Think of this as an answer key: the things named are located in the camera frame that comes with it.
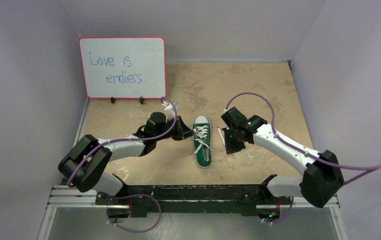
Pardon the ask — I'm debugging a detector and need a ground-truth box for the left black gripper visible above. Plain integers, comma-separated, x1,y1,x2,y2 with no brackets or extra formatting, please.
154,116,195,142

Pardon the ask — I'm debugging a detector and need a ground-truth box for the white shoelace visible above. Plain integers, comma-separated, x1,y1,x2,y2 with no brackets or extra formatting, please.
192,125,226,155

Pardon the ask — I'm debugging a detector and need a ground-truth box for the green canvas sneaker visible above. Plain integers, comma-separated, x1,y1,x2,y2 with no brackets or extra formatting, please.
192,115,212,168

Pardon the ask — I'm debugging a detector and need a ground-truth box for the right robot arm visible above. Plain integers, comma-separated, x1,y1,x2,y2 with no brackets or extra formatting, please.
221,107,345,208

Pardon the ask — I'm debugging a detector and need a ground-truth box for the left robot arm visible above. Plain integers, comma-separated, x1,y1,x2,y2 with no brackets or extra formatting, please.
58,112,194,205

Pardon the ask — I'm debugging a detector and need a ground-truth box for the white marker pen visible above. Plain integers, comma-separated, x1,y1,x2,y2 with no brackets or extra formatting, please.
216,127,226,145

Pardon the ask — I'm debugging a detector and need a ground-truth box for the red framed whiteboard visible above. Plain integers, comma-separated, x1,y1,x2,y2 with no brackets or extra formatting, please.
78,36,167,99

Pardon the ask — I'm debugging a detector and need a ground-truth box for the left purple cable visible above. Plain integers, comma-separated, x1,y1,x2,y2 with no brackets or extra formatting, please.
66,96,179,233

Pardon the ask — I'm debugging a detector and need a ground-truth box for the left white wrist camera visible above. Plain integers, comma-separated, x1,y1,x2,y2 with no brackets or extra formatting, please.
161,101,180,120

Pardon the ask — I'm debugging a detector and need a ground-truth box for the black aluminium base frame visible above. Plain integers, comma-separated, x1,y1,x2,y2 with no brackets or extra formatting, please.
38,99,349,240

